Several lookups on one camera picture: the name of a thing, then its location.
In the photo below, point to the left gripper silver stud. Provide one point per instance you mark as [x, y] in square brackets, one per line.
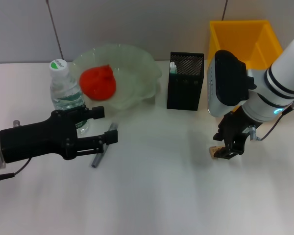
[16, 123]

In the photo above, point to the orange fruit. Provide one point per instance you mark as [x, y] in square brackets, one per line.
[98, 83]

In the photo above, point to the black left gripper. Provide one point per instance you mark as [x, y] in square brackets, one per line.
[39, 142]

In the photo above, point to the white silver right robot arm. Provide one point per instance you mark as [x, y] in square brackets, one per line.
[279, 85]

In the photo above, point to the yellow plastic bin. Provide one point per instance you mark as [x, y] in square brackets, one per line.
[237, 36]

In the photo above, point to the tan eraser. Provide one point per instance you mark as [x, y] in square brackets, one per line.
[213, 150]

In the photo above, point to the green glass fruit plate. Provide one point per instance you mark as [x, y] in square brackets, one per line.
[134, 78]

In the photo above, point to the green pen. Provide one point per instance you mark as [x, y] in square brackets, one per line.
[173, 68]

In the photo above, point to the black mesh pen holder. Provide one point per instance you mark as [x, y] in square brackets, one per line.
[183, 93]

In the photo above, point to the grey marker pen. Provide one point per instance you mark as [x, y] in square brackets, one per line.
[97, 161]

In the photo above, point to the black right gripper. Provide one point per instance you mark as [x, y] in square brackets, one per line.
[237, 124]

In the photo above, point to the clear water bottle green label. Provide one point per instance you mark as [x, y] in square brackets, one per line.
[63, 88]

